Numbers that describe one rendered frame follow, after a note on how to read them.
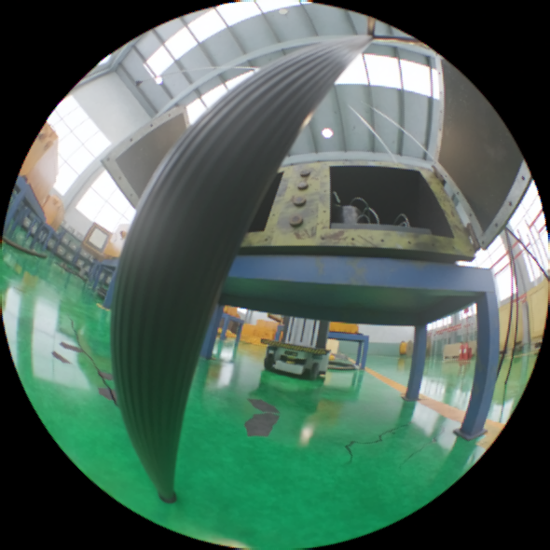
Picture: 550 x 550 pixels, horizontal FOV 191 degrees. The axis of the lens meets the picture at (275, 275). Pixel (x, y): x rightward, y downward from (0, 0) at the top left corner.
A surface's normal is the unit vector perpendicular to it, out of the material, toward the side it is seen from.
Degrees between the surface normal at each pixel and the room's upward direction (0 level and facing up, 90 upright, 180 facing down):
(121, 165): 90
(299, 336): 90
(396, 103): 180
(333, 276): 90
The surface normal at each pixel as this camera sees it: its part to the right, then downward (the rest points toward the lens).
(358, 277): -0.34, -0.42
